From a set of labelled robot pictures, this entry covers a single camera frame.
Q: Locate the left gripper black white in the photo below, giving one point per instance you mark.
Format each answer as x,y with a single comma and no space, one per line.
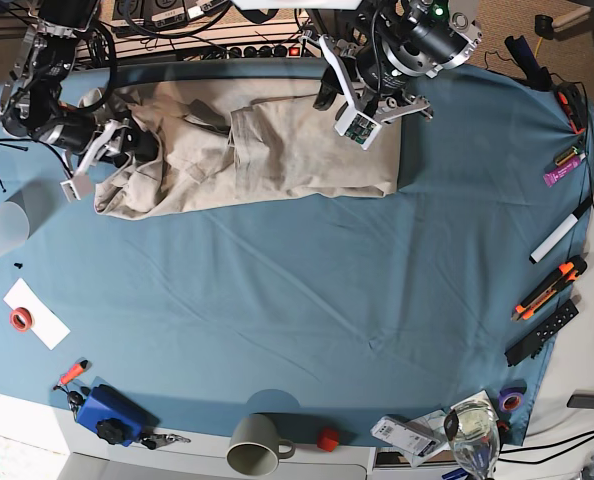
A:
365,111

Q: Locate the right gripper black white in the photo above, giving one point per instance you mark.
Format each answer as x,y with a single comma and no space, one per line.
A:
118,140

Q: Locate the beige T-shirt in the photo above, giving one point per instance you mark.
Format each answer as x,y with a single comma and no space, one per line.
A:
239,141

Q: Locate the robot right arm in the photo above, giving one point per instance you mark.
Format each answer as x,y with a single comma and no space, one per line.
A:
30,106

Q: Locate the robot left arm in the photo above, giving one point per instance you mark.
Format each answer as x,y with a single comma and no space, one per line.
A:
382,46

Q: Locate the black power strip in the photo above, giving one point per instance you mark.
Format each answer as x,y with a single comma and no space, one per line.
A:
291,51

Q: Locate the frosted plastic cup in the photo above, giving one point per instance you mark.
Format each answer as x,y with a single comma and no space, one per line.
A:
14,227

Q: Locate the white paper sheet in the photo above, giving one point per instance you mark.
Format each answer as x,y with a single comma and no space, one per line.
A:
47,326

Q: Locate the red tape roll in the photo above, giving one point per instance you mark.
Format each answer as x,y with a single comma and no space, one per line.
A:
21,319

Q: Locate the red black pliers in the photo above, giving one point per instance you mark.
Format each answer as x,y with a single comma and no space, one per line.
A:
572,103

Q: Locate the white marker black cap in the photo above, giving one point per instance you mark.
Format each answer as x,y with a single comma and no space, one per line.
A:
560,231

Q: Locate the orange black utility knife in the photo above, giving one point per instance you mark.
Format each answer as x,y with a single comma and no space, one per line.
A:
555,282

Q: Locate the blue box with black knob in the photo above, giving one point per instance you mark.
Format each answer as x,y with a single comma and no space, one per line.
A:
111,416

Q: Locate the black remote control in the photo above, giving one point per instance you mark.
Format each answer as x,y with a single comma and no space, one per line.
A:
533,342

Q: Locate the keys with carabiner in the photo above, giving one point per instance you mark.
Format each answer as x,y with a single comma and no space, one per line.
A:
155,441

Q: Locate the purple tape roll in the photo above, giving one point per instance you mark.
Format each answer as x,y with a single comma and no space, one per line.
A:
510,398

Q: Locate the white barcode box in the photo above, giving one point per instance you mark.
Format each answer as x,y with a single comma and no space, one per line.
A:
415,436

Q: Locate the grey ceramic mug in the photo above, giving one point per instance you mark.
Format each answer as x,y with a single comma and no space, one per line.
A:
256,448

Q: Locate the red cube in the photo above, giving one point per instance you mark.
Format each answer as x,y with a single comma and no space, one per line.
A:
328,439

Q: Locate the wine glass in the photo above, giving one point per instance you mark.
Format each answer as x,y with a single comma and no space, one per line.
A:
473,437

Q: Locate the black phone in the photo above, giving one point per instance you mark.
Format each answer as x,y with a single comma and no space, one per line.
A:
581,401

